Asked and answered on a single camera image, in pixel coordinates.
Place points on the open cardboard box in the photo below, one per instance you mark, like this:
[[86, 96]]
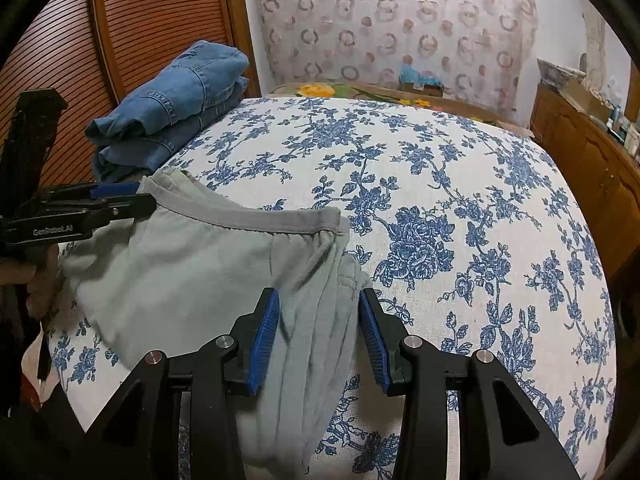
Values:
[[587, 97]]

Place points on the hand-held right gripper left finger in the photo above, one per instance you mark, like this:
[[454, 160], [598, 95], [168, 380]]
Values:
[[262, 345]]

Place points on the wooden sideboard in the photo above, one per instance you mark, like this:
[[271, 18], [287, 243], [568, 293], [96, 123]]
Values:
[[590, 160]]

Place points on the folded blue jeans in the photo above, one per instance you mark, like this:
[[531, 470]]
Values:
[[165, 105]]

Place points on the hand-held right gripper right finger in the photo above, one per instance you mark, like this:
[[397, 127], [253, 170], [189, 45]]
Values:
[[375, 345]]

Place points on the person's left hand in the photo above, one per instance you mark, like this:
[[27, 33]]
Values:
[[42, 285]]

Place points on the blue floral bed sheet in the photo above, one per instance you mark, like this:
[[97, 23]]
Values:
[[450, 185]]

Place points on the white lace curtain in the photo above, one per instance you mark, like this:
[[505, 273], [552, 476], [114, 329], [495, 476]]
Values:
[[594, 45]]

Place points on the grey-green t-shirt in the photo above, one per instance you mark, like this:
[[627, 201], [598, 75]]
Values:
[[200, 270]]

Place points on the beige flowered blanket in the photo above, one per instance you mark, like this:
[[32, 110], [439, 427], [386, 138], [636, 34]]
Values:
[[320, 90]]

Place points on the wooden slatted wardrobe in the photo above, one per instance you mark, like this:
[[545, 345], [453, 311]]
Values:
[[150, 20]]

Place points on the small cardboard box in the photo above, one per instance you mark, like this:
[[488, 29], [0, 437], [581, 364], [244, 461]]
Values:
[[427, 91]]

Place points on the printed paper stack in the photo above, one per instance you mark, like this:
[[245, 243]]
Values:
[[557, 71]]

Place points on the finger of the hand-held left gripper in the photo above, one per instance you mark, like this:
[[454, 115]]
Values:
[[117, 189], [135, 205]]

